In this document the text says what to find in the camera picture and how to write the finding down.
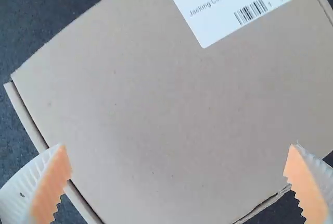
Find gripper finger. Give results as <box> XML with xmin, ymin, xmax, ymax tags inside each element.
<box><xmin>283</xmin><ymin>140</ymin><xmax>333</xmax><ymax>224</ymax></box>
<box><xmin>0</xmin><ymin>143</ymin><xmax>72</xmax><ymax>224</ymax></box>

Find cardboard box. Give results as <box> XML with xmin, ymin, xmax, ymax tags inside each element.
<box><xmin>3</xmin><ymin>0</ymin><xmax>333</xmax><ymax>224</ymax></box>

